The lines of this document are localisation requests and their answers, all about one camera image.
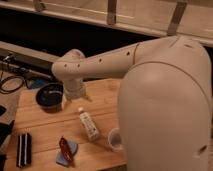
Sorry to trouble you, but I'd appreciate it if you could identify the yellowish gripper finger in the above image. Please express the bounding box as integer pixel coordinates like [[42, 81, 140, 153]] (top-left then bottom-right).
[[84, 94, 92, 102]]

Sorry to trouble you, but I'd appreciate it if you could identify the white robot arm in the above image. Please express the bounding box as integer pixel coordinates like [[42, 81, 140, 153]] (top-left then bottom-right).
[[52, 36, 213, 171]]

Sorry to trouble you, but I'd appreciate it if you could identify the dark blue bowl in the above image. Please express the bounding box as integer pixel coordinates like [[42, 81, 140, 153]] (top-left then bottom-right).
[[35, 83, 63, 109]]

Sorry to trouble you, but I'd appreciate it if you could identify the wooden table board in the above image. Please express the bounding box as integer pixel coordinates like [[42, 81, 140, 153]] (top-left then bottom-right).
[[4, 79, 125, 171]]

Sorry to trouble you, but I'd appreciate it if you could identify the blue object behind table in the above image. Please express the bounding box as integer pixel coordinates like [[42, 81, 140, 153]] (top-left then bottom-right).
[[29, 79, 48, 89]]

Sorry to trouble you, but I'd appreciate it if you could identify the red foil wrapped item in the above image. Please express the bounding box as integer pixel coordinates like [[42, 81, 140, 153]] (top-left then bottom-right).
[[59, 137, 74, 164]]

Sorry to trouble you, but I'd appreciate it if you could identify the black white striped block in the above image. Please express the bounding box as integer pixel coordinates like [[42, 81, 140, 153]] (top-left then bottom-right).
[[16, 133, 32, 168]]

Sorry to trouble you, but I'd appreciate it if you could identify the metal railing beam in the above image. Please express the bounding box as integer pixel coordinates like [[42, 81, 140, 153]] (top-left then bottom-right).
[[0, 0, 213, 44]]

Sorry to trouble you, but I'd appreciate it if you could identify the black cable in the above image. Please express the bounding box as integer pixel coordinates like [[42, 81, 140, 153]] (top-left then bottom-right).
[[0, 54, 31, 95]]

